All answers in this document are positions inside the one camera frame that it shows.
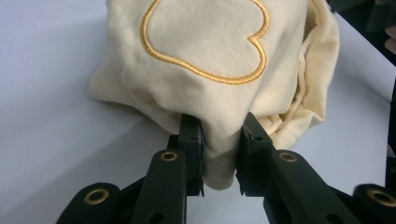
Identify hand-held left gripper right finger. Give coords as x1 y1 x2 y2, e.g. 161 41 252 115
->
235 111 362 224

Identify cream baby pants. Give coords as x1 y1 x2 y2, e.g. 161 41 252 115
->
88 0 341 191

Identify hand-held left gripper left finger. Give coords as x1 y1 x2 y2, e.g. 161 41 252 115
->
130 113 205 224

